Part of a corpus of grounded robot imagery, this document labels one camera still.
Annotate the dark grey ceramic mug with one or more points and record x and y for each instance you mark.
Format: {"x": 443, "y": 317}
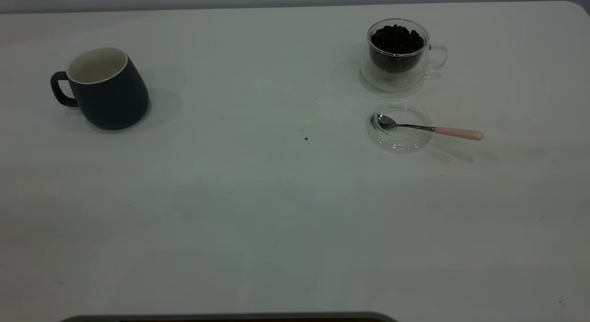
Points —
{"x": 113, "y": 100}

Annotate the clear double-wall glass cup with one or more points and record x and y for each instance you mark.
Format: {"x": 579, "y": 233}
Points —
{"x": 396, "y": 80}

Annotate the clear glass saucer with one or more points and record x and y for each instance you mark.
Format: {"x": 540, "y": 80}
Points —
{"x": 401, "y": 140}

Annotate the dark coffee beans pile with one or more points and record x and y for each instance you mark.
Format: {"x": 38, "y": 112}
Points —
{"x": 396, "y": 43}

